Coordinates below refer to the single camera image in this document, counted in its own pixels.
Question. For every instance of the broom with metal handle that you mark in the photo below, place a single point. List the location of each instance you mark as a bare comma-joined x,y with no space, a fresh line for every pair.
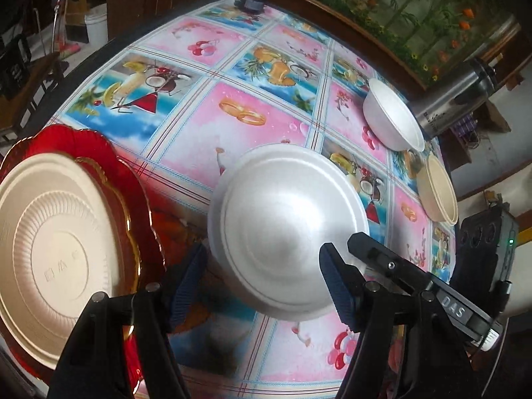
59,33

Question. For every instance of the small black round device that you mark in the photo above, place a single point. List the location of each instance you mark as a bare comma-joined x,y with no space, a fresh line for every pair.
251,6

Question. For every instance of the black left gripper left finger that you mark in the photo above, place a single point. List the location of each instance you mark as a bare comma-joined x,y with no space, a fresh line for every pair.
93,362

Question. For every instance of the red scalloped glass plate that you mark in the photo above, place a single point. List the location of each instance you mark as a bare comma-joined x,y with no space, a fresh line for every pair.
142,257

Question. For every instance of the beige paper bowl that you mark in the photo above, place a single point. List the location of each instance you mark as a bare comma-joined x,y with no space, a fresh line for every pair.
436,192

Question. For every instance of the dark wooden chair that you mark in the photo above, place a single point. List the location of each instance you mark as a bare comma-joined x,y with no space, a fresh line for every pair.
45,73

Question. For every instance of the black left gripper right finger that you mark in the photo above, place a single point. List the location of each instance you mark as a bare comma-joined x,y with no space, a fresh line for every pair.
434,361

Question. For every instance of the beige paper plate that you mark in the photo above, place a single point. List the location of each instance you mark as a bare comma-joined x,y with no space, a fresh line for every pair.
59,246

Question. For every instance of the white plastic bucket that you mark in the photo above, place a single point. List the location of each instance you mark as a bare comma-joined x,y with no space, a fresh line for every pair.
96,26

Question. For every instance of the white foam bowl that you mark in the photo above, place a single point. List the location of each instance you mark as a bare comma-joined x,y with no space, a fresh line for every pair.
268,217
390,119

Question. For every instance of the flower wall picture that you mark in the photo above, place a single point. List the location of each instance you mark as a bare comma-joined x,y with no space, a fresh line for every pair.
430,36

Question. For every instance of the stainless steel electric kettle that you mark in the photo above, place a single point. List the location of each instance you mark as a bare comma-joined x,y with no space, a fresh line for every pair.
459,92

